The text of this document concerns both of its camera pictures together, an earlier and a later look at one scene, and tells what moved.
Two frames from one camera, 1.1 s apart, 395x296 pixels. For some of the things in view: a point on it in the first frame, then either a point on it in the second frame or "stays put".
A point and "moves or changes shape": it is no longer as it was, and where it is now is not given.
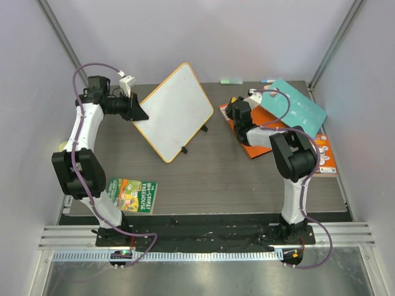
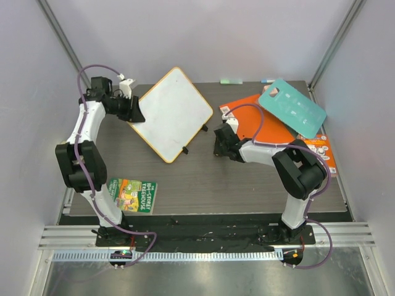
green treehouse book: (133, 196) stays put
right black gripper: (232, 106) → (224, 139)
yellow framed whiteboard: (176, 114) moves or changes shape
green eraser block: (231, 81) stays put
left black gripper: (134, 111) stays put
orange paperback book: (327, 164) stays put
